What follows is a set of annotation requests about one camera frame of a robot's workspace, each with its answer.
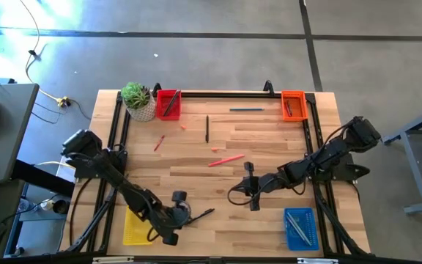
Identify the blue pencil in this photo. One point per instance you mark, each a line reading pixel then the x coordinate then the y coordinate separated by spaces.
pixel 246 109

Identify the red plastic bin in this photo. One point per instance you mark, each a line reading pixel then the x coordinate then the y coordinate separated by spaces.
pixel 176 113

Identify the black round object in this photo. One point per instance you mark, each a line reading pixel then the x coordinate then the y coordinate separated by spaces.
pixel 61 207

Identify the black aluminium table frame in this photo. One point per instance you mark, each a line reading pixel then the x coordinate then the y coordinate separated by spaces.
pixel 233 95

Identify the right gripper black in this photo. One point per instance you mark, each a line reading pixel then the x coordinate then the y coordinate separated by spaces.
pixel 264 183

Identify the grey desk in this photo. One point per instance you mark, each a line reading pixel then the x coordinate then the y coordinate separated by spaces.
pixel 6 146

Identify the silver bracket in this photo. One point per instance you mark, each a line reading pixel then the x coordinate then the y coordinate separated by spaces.
pixel 112 260
pixel 317 261

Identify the black desk crossbar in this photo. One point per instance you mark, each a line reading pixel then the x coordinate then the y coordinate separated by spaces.
pixel 39 177

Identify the long red pen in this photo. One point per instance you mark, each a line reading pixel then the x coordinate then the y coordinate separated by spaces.
pixel 226 160

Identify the orange plastic bin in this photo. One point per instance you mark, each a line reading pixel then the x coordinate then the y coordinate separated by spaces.
pixel 300 110

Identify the short red pen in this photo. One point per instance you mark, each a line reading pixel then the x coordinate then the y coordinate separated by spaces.
pixel 159 143

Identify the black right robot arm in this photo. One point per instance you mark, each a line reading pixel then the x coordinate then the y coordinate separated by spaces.
pixel 328 154

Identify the black frame bracket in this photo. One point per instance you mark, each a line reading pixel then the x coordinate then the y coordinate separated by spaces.
pixel 269 88
pixel 157 89

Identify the yellow plastic bin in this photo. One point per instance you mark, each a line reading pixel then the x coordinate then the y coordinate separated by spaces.
pixel 134 231

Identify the blue plastic bin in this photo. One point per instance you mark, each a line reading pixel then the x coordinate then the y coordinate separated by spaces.
pixel 311 220

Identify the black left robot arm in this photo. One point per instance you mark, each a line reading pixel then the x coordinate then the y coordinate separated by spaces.
pixel 123 183

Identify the grey metal table frame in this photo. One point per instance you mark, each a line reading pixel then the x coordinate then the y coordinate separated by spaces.
pixel 415 172

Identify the green plant in patterned pot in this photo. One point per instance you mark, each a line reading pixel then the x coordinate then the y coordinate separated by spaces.
pixel 139 110

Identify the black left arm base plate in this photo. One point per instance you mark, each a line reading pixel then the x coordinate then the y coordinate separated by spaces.
pixel 83 170

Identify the black pen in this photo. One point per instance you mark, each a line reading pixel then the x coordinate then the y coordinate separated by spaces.
pixel 207 128
pixel 205 213
pixel 171 103

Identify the silver pen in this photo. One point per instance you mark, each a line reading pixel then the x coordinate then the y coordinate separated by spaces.
pixel 297 230

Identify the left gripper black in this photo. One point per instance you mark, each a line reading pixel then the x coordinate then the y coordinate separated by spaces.
pixel 165 219

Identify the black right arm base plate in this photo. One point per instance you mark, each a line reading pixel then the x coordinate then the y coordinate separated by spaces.
pixel 357 171

